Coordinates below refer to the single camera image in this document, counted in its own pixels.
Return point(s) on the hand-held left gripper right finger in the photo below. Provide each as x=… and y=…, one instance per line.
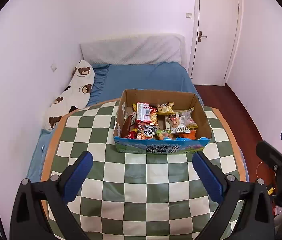
x=208, y=177

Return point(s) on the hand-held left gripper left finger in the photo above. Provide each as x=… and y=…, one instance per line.
x=81, y=175

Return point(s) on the cardboard box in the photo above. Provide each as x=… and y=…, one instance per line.
x=156, y=148

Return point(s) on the orange snack packet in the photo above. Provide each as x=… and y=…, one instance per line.
x=188, y=135

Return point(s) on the green white checkered mat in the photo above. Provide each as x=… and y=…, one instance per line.
x=136, y=170

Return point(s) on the white wafer biscuit packet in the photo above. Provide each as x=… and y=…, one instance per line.
x=178, y=129

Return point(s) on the white pink snack packet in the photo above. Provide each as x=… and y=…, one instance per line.
x=190, y=120

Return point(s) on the brown snack packet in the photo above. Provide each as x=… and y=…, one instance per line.
x=127, y=127

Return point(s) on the small red snack packet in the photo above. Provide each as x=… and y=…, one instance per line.
x=133, y=134

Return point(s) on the yellow edged snack packet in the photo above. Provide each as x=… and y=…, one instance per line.
x=188, y=110

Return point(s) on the panda print snack packet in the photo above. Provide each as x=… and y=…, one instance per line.
x=147, y=132

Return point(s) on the bear print pillow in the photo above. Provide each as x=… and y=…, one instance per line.
x=68, y=97

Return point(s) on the yellow red noodle packet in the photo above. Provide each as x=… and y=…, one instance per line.
x=153, y=116

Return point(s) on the red white upright packet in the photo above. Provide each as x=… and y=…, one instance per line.
x=143, y=112

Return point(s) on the white door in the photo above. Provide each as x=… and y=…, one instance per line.
x=218, y=30

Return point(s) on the white headboard cushion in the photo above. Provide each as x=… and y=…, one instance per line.
x=131, y=48

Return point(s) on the white wall socket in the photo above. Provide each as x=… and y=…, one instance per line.
x=54, y=67

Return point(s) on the white light switch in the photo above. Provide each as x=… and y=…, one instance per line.
x=188, y=15

